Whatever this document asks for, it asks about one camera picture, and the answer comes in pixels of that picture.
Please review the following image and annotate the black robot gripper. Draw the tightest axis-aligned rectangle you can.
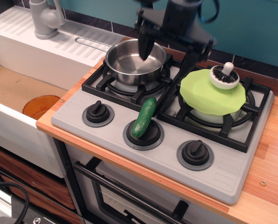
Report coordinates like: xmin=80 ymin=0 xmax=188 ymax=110
xmin=135 ymin=0 xmax=217 ymax=111

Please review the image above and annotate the white toy mushroom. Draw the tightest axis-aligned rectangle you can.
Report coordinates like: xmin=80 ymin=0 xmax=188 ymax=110
xmin=209 ymin=62 xmax=240 ymax=90

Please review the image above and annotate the stainless steel pot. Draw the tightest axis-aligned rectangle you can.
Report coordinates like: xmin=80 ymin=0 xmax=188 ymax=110
xmin=75 ymin=37 xmax=167 ymax=86

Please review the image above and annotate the light green plastic plate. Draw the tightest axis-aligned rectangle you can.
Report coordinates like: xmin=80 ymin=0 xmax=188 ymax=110
xmin=180 ymin=69 xmax=246 ymax=116

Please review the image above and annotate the green toy pickle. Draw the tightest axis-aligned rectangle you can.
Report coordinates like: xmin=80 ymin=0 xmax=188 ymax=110
xmin=131 ymin=97 xmax=157 ymax=139

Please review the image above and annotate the black middle stove knob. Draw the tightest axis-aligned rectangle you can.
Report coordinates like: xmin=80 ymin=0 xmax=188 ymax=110
xmin=123 ymin=119 xmax=164 ymax=151

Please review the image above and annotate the black stove knob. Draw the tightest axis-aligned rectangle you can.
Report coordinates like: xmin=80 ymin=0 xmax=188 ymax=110
xmin=123 ymin=119 xmax=164 ymax=151
xmin=82 ymin=100 xmax=115 ymax=128
xmin=177 ymin=140 xmax=214 ymax=171

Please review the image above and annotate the black left stove knob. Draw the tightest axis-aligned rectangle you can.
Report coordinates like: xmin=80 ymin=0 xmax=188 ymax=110
xmin=82 ymin=100 xmax=115 ymax=128

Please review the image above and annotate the black right stove knob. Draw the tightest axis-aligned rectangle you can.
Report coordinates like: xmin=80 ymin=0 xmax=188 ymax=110
xmin=177 ymin=140 xmax=214 ymax=171

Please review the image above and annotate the grey toy stove top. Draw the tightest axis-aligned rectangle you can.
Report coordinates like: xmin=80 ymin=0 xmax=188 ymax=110
xmin=50 ymin=63 xmax=275 ymax=205

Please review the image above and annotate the black left burner grate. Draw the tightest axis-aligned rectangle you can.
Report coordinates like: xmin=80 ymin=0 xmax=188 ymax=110
xmin=82 ymin=54 xmax=183 ymax=112

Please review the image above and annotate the black burner grate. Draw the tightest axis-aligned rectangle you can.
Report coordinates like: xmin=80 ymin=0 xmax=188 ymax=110
xmin=82 ymin=54 xmax=183 ymax=112
xmin=156 ymin=75 xmax=273 ymax=153

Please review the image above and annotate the black right burner grate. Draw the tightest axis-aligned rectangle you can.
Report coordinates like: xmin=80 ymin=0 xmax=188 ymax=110
xmin=156 ymin=75 xmax=273 ymax=153

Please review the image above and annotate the grey toy faucet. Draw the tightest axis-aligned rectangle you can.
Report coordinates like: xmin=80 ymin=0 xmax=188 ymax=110
xmin=29 ymin=0 xmax=65 ymax=40

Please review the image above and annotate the white toy sink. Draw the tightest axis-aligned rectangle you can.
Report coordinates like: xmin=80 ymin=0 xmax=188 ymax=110
xmin=0 ymin=6 xmax=123 ymax=178

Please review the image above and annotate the toy oven door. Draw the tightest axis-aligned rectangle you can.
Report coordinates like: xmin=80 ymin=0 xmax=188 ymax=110
xmin=66 ymin=145 xmax=232 ymax=224

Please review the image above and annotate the wooden drawer front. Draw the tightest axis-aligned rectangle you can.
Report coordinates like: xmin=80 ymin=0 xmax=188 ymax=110
xmin=0 ymin=147 xmax=81 ymax=224

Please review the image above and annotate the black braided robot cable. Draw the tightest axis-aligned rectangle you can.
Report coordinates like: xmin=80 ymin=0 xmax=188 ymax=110
xmin=199 ymin=0 xmax=220 ymax=24

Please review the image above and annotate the black oven door handle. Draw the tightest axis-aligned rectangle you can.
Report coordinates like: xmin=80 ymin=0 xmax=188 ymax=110
xmin=73 ymin=157 xmax=188 ymax=224

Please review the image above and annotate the black cable lower left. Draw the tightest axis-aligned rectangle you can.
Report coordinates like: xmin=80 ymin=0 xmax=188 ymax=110
xmin=0 ymin=182 xmax=30 ymax=224

